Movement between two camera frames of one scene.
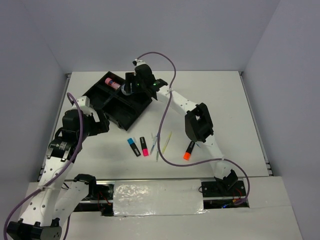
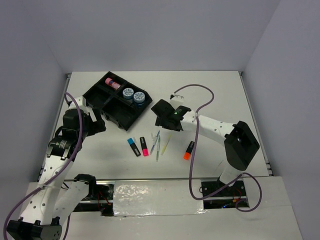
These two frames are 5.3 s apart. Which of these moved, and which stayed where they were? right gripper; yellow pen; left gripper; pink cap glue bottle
Moved: right gripper
Stayed: yellow pen; left gripper; pink cap glue bottle
